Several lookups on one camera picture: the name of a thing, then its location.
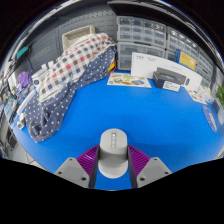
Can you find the small yellow object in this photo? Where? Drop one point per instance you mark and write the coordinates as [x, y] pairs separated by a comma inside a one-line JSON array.
[[112, 66]]

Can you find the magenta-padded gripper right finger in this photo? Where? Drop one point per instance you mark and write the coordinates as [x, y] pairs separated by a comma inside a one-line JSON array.
[[153, 170]]

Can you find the white computer mouse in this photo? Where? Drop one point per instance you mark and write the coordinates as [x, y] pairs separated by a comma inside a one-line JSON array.
[[113, 153]]

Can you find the yellow and blue box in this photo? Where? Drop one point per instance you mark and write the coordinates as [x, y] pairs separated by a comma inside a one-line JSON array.
[[186, 60]]

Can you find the navy polka dot cloth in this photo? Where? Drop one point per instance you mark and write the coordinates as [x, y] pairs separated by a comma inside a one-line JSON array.
[[50, 116]]

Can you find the small black box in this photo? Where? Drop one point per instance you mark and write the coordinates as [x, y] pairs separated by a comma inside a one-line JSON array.
[[168, 78]]

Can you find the white blue glove box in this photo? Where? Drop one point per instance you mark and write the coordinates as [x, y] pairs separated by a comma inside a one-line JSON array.
[[206, 91]]

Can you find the dark wall shelf unit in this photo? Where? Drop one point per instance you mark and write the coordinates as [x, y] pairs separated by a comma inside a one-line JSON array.
[[140, 8]]

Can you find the small purple object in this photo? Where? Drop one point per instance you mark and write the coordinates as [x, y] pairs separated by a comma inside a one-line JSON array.
[[25, 79]]

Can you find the white keyboard box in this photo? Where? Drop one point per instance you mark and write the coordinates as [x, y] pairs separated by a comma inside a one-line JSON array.
[[145, 65]]

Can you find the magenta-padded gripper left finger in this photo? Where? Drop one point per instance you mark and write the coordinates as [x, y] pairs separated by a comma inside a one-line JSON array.
[[71, 170]]

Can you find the red blue checkered cloth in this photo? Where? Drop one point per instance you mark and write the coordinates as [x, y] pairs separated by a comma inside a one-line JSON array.
[[71, 63]]

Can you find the white plastic basket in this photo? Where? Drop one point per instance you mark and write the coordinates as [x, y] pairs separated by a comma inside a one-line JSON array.
[[75, 35]]

